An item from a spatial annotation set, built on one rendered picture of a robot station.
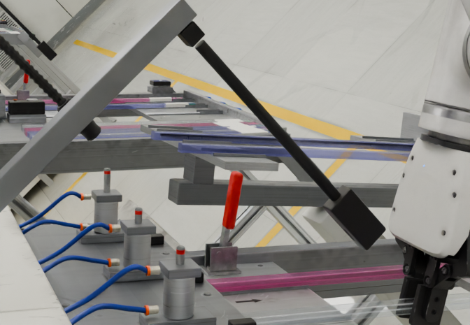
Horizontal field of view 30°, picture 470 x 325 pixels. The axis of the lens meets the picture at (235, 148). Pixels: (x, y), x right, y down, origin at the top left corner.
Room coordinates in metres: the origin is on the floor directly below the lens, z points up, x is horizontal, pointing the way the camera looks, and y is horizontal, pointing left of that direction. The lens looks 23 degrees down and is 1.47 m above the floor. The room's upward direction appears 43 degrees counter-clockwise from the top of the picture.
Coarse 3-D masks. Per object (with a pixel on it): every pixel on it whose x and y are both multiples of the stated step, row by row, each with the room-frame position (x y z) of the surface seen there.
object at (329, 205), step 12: (348, 192) 0.53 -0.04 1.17; (324, 204) 0.54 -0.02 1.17; (336, 204) 0.53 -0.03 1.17; (348, 204) 0.53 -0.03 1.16; (360, 204) 0.53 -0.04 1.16; (336, 216) 0.53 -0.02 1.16; (348, 216) 0.53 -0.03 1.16; (360, 216) 0.53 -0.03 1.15; (372, 216) 0.53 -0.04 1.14; (348, 228) 0.53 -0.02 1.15; (360, 228) 0.53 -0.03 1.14; (372, 228) 0.53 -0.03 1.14; (384, 228) 0.53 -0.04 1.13; (360, 240) 0.53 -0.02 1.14; (372, 240) 0.53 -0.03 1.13
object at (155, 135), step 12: (156, 132) 1.10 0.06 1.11; (168, 132) 1.10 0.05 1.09; (180, 132) 1.11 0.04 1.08; (192, 132) 1.12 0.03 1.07; (264, 144) 1.12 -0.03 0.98; (276, 144) 1.12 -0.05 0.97; (300, 144) 1.13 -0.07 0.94; (312, 144) 1.13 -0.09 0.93; (324, 144) 1.13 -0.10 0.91; (336, 144) 1.14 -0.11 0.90; (348, 144) 1.14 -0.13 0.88; (360, 144) 1.14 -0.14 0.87; (372, 144) 1.14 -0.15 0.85; (384, 144) 1.15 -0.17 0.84; (396, 144) 1.15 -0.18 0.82; (408, 144) 1.15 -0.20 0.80
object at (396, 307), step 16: (352, 304) 0.67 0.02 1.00; (368, 304) 0.67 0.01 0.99; (384, 304) 0.67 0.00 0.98; (400, 304) 0.67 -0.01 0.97; (448, 304) 0.67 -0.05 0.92; (464, 304) 0.68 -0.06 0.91; (256, 320) 0.65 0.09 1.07; (272, 320) 0.66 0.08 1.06; (288, 320) 0.66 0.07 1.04; (304, 320) 0.66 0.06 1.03; (320, 320) 0.66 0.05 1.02; (336, 320) 0.66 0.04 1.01
